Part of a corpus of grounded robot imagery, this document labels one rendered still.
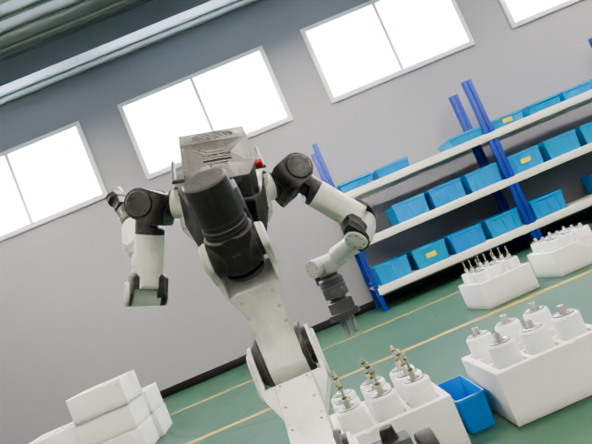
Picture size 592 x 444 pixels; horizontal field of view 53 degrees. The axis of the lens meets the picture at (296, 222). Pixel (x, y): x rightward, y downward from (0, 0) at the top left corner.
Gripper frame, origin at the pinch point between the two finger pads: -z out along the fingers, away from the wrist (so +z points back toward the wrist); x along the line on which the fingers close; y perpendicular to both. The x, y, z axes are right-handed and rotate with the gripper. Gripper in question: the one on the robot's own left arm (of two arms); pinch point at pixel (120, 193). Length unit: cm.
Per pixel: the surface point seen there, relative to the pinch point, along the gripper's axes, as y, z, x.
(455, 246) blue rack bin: -105, -138, 451
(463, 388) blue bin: -9, 98, 111
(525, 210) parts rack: -42, -126, 507
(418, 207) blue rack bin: -91, -185, 422
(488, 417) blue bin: 2, 118, 93
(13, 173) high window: -290, -479, 106
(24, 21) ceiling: -92, -440, 65
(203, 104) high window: -128, -426, 275
